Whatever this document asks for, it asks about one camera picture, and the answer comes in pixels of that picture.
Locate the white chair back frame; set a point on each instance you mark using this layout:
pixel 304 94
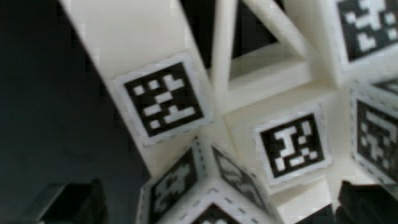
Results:
pixel 178 96

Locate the white tagged cube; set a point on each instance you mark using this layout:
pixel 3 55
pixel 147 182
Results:
pixel 373 111
pixel 204 192

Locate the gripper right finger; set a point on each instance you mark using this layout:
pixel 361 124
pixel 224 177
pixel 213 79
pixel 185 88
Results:
pixel 368 207

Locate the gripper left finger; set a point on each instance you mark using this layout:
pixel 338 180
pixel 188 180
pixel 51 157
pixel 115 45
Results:
pixel 69 204

